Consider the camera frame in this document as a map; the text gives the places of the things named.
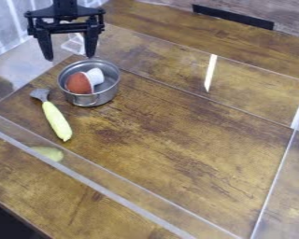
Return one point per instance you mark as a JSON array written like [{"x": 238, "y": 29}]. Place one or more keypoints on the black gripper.
[{"x": 53, "y": 20}]

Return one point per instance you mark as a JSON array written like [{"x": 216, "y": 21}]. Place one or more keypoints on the red and white toy mushroom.
[{"x": 81, "y": 82}]

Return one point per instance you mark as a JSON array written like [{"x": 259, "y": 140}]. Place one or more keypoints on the silver metal pot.
[{"x": 104, "y": 91}]

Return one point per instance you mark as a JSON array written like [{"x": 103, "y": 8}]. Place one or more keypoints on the yellow toy corn cob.
[{"x": 54, "y": 117}]

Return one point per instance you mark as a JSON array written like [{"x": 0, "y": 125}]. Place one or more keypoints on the black strip on table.
[{"x": 226, "y": 15}]

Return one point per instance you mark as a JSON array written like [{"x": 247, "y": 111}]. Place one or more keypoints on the clear acrylic front barrier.
[{"x": 171, "y": 216}]

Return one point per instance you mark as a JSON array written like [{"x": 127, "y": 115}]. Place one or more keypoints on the clear acrylic barrier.
[
  {"x": 278, "y": 220},
  {"x": 171, "y": 216}
]

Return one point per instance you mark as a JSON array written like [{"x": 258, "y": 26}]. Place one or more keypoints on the clear acrylic right barrier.
[{"x": 278, "y": 220}]

